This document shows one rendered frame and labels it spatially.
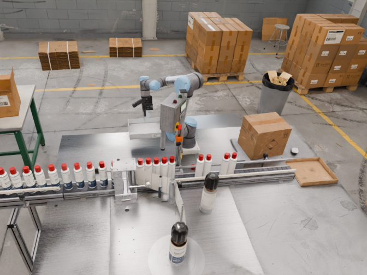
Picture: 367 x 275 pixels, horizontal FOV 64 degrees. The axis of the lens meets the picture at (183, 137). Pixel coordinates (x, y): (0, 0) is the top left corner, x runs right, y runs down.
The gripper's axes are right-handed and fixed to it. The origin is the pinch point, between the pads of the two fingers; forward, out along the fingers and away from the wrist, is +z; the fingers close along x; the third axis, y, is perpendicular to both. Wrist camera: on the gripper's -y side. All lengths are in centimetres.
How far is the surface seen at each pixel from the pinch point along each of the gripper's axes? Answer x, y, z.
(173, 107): -72, 6, -27
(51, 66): 335, -104, -13
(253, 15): 453, 349, -98
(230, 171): -62, 49, 26
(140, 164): -59, -14, 12
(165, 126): -65, 2, -14
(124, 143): -2.2, -18.2, 17.5
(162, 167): -60, 1, 16
